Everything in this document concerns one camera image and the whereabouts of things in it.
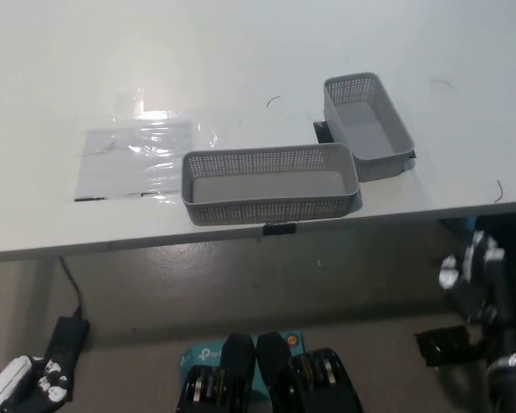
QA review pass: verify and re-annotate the black power adapter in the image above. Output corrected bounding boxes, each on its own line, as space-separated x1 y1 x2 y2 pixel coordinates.
40 315 91 404

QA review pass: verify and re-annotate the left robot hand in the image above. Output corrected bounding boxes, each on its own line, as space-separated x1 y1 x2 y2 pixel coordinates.
0 354 73 413

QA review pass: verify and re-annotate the black power cable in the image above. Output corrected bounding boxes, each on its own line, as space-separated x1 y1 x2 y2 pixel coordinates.
58 256 84 320

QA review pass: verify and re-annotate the long grey perforated basket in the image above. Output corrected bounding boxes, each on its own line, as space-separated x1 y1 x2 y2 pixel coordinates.
181 143 363 227

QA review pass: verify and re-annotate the short grey perforated basket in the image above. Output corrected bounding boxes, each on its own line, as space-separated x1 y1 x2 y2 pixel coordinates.
322 71 415 182

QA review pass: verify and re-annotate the teal tp-link box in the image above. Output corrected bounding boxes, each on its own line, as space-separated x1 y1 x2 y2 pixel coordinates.
179 330 306 393

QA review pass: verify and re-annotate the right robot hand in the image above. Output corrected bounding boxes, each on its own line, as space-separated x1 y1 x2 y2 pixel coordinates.
438 230 507 328

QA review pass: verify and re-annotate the clear plastic sheet over paper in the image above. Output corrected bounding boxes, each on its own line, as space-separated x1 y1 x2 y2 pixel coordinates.
71 87 219 203

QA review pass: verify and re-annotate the black tape strip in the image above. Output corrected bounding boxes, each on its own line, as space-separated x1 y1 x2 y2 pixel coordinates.
262 222 298 237

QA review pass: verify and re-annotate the black floor socket plate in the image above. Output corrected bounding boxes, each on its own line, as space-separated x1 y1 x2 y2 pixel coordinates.
414 324 483 367

